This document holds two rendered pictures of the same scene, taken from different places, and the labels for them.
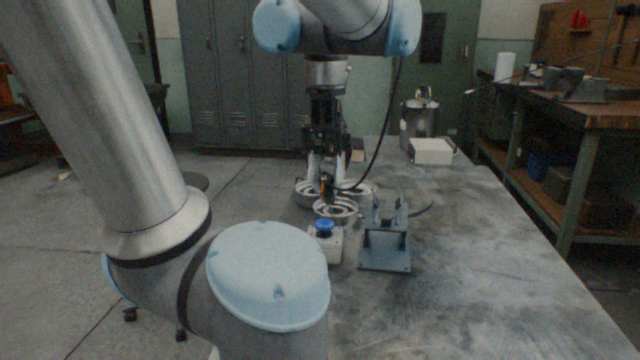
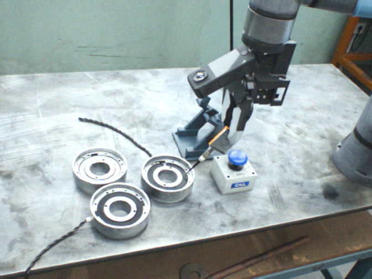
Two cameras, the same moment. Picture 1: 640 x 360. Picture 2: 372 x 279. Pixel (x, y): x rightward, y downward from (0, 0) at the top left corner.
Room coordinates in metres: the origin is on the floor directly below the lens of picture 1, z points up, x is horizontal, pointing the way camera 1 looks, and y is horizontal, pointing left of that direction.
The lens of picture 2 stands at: (1.10, 0.46, 1.38)
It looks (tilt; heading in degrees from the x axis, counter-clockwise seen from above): 39 degrees down; 237
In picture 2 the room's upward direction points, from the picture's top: 11 degrees clockwise
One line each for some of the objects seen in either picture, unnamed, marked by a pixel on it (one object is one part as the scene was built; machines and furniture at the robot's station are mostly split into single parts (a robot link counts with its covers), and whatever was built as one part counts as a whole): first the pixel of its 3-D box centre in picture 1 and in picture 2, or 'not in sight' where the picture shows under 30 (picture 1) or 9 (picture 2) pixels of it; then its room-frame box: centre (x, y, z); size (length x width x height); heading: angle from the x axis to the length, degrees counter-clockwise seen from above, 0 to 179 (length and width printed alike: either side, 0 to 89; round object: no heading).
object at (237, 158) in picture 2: (324, 232); (236, 163); (0.67, 0.00, 0.85); 0.04 x 0.04 x 0.05
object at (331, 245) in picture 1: (323, 244); (235, 172); (0.67, 0.00, 0.82); 0.08 x 0.07 x 0.05; 173
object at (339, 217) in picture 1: (335, 214); (167, 179); (0.81, -0.03, 0.82); 0.10 x 0.10 x 0.04
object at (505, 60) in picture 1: (504, 67); not in sight; (2.82, -1.28, 0.96); 0.12 x 0.11 x 0.20; 83
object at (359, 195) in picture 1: (356, 193); (99, 171); (0.93, -0.09, 0.82); 0.10 x 0.10 x 0.04
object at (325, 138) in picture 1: (325, 120); (259, 68); (0.69, -0.01, 1.07); 0.09 x 0.08 x 0.12; 170
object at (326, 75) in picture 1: (327, 73); (267, 23); (0.69, -0.01, 1.15); 0.08 x 0.08 x 0.05
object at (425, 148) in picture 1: (424, 121); not in sight; (1.72, -0.46, 0.83); 0.41 x 0.19 x 0.30; 177
